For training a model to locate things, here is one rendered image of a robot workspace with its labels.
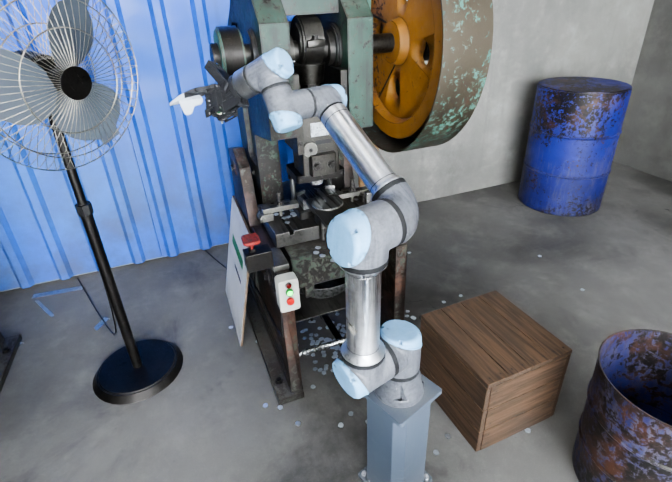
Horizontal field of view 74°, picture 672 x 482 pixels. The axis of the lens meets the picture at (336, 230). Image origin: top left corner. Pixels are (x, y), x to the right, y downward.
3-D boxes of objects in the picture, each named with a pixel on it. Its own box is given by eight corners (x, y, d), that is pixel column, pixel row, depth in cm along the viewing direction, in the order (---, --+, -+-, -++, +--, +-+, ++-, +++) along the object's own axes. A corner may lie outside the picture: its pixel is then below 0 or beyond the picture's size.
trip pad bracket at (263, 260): (277, 293, 167) (272, 248, 158) (252, 299, 164) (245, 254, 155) (273, 284, 172) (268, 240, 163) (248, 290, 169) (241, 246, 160)
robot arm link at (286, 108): (320, 119, 113) (306, 77, 112) (282, 127, 107) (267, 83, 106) (306, 128, 119) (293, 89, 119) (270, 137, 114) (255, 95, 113)
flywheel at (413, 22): (476, -127, 138) (380, -9, 206) (420, -129, 131) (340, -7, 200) (516, 106, 142) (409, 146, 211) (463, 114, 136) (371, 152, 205)
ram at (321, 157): (344, 174, 171) (342, 95, 156) (307, 180, 166) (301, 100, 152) (328, 160, 185) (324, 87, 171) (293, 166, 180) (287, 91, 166)
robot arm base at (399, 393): (434, 388, 133) (436, 364, 129) (400, 417, 125) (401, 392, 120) (397, 361, 144) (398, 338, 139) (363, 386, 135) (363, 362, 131)
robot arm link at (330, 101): (448, 214, 102) (339, 70, 118) (414, 228, 96) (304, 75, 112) (425, 239, 111) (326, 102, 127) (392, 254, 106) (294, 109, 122)
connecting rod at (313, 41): (336, 118, 162) (333, 14, 146) (304, 123, 158) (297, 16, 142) (317, 107, 179) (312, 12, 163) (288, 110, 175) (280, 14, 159)
